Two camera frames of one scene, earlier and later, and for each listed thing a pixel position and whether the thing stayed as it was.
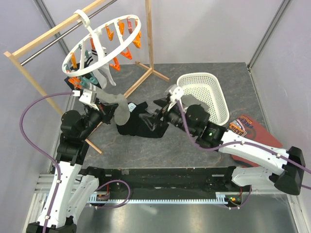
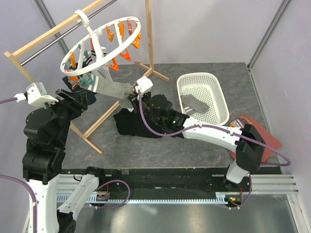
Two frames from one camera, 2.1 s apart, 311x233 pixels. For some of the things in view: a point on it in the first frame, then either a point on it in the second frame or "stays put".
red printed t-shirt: x=246 y=125 stays put
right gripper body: x=167 y=116 -> x=145 y=101
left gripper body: x=106 y=118 -> x=67 y=110
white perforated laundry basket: x=206 y=87 stays put
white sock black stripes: x=105 y=67 stays put
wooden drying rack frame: x=11 y=54 stays put
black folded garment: x=137 y=125 stays put
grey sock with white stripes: x=189 y=100 stays put
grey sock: x=122 y=112 -> x=107 y=87
